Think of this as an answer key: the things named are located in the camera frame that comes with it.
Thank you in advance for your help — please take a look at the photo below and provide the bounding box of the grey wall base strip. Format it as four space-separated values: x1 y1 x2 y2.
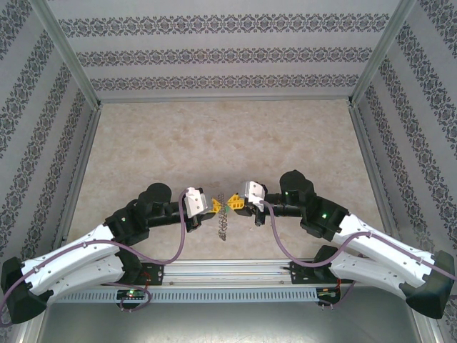
99 99 353 105

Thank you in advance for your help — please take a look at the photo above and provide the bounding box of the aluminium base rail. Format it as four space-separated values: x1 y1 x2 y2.
103 255 421 287

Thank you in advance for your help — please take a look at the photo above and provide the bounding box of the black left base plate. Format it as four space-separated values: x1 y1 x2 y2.
141 262 165 286

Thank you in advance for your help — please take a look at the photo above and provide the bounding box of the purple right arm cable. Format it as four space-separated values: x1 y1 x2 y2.
262 200 457 312

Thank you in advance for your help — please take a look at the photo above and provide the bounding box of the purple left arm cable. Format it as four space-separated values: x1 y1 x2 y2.
0 189 189 328

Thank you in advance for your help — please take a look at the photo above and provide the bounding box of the silver keyring chain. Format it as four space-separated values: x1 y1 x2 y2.
214 205 231 242

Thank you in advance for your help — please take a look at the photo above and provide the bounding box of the grey metal sheet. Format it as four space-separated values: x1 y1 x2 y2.
35 285 429 343

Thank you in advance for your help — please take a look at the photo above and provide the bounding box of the aluminium front frame bar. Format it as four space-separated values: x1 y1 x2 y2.
416 316 443 343
19 319 49 343

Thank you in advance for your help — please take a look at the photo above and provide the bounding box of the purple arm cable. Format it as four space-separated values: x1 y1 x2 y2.
0 189 189 328
262 200 457 312

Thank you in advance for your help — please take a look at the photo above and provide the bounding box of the left circuit board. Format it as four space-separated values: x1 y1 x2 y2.
116 289 146 300

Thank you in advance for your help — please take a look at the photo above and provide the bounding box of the aluminium corner post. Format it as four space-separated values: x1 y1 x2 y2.
348 0 418 106
30 0 103 110

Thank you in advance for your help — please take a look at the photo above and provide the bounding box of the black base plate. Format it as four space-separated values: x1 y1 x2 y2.
141 262 165 286
289 259 355 286

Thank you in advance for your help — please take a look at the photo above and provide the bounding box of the grey perforated cable duct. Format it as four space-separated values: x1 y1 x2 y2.
53 287 318 303

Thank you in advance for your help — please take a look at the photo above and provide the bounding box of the aluminium side rail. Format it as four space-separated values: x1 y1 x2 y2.
53 106 103 251
348 105 406 257

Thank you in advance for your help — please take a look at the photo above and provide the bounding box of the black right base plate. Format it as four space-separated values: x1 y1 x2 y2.
289 259 355 286

